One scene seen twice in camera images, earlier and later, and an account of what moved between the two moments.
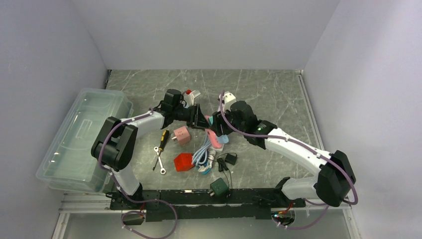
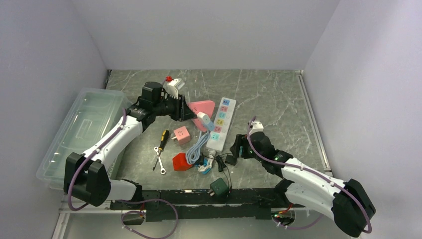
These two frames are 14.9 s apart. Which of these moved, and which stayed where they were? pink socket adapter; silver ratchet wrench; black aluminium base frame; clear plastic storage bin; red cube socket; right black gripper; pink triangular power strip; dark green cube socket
Moved: pink triangular power strip; right black gripper
Stayed: clear plastic storage bin; pink socket adapter; black aluminium base frame; red cube socket; silver ratchet wrench; dark green cube socket
